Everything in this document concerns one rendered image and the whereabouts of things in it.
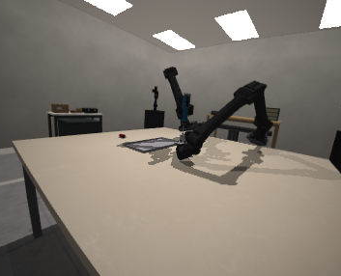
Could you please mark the blue electric screwdriver body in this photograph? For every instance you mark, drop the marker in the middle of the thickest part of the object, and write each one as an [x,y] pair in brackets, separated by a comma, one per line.
[185,110]

